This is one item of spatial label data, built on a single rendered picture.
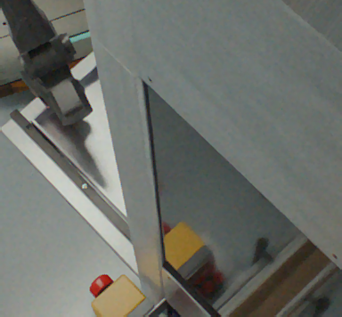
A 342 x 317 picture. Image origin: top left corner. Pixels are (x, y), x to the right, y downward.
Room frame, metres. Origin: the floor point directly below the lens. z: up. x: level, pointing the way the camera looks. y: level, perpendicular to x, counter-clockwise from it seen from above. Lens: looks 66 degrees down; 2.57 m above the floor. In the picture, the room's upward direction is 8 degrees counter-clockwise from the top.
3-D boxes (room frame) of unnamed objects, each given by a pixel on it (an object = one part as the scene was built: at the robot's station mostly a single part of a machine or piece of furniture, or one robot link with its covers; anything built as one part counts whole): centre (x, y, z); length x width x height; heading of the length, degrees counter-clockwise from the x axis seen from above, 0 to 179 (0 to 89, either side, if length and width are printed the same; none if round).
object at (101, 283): (0.41, 0.08, 0.99); 0.04 x 0.04 x 0.04; 35
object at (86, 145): (0.69, -0.02, 0.90); 0.34 x 0.26 x 0.04; 36
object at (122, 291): (0.37, 0.06, 0.99); 0.08 x 0.07 x 0.07; 35
